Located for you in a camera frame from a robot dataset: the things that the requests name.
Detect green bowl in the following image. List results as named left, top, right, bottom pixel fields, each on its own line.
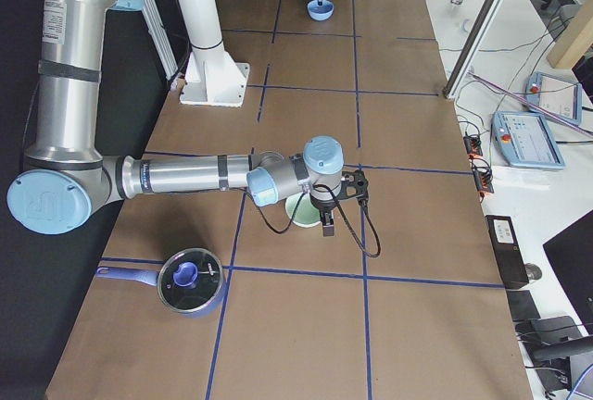
left=284, top=194, right=321, bottom=228

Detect blue bowl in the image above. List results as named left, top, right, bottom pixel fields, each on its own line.
left=307, top=0, right=334, bottom=21

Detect blue saucepan with glass lid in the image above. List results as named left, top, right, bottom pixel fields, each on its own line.
left=95, top=248, right=227, bottom=318

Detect black power box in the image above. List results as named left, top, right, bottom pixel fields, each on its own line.
left=486, top=215, right=529, bottom=290

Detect near teach pendant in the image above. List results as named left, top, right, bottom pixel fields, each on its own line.
left=491, top=111, right=565, bottom=169

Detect teach pendant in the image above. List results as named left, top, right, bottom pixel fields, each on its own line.
left=525, top=71, right=583, bottom=125
left=491, top=111, right=565, bottom=169

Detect black monitor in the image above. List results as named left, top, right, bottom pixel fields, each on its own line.
left=543, top=213, right=592, bottom=332

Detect far teach pendant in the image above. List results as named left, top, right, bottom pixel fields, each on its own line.
left=525, top=71, right=583, bottom=125

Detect wooden board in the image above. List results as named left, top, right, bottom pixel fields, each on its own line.
left=547, top=0, right=593, bottom=69

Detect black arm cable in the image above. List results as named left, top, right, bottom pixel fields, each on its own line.
left=249, top=184, right=383, bottom=259

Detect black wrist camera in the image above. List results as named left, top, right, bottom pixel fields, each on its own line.
left=337, top=169, right=369, bottom=205

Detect orange black cable connectors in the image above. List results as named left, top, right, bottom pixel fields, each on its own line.
left=463, top=134, right=494, bottom=201

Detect aluminium frame post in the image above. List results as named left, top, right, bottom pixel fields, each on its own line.
left=443, top=0, right=503, bottom=99

